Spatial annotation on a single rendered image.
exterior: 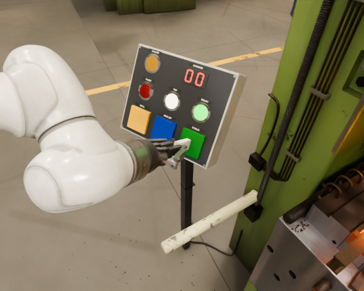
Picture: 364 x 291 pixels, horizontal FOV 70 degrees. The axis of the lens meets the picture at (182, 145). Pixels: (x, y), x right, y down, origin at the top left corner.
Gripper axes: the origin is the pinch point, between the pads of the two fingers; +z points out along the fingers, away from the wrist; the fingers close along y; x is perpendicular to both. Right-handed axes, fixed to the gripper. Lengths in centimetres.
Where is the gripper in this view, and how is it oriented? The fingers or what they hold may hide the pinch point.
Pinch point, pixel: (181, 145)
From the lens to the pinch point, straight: 71.6
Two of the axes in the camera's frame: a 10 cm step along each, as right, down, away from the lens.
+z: 4.8, -1.4, 8.6
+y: 8.3, 3.9, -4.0
